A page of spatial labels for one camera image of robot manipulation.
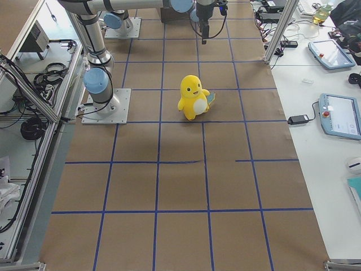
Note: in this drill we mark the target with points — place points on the teach pendant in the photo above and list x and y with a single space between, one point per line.
330 55
339 116

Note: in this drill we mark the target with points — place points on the upper teach pendant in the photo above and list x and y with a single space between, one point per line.
330 55

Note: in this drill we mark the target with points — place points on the small black device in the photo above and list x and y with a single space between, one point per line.
289 44

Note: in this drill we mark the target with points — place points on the black power adapter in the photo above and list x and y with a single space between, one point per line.
298 119

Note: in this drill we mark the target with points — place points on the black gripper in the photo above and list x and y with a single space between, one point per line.
202 12

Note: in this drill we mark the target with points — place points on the teal notebook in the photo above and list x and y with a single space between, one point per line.
354 187

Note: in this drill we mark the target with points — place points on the white round device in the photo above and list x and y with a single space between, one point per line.
353 164

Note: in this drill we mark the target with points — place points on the grey metal box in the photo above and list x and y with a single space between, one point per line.
36 41

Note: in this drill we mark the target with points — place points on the lower teach pendant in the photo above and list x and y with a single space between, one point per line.
339 116

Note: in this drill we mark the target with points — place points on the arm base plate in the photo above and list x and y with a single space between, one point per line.
116 112
113 34

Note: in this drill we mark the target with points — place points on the yellow plush dinosaur toy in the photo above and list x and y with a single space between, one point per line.
194 100

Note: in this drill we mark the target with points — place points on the aluminium frame post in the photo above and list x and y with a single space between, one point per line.
288 11

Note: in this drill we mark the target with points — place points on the yellow liquid bottle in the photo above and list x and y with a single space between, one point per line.
322 13

